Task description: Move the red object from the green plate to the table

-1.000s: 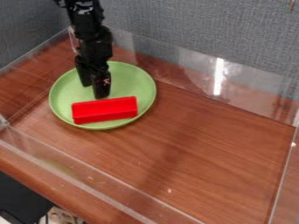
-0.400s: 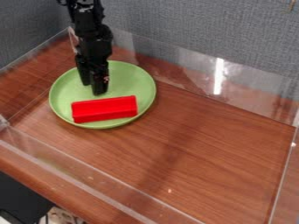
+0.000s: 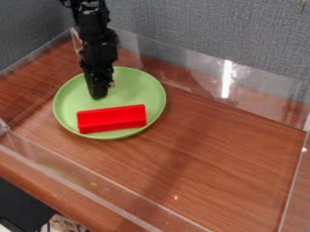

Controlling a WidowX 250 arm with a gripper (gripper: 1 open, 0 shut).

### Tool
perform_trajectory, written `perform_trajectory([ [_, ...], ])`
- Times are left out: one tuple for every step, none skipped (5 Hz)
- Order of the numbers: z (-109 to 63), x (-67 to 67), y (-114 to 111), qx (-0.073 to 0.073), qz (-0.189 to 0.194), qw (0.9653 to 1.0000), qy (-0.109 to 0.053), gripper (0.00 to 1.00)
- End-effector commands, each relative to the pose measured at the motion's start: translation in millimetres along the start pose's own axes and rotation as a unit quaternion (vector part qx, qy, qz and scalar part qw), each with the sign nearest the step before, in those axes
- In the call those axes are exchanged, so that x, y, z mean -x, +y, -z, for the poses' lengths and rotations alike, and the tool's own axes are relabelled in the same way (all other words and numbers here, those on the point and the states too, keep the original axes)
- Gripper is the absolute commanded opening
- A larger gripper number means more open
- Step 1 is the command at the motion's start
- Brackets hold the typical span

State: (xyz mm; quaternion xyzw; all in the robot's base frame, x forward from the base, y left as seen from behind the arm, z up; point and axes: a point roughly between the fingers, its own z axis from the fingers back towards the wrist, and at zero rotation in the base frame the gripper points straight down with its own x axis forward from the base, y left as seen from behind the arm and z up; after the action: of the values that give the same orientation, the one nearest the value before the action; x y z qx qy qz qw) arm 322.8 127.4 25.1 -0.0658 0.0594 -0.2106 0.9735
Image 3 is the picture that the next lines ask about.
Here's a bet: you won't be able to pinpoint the red rectangular block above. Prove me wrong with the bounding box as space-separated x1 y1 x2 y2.
76 104 148 134

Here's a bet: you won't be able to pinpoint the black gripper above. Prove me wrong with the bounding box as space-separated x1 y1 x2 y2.
59 0 119 100

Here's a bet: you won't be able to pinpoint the green round plate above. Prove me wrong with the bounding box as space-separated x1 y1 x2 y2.
53 66 167 140

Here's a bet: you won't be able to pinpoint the clear acrylic corner bracket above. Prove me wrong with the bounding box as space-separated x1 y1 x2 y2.
71 27 83 54

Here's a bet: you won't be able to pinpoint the white power strip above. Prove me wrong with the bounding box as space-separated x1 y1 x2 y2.
49 214 89 232

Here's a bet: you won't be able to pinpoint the clear acrylic enclosure walls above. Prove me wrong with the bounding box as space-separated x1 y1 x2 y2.
0 32 310 232

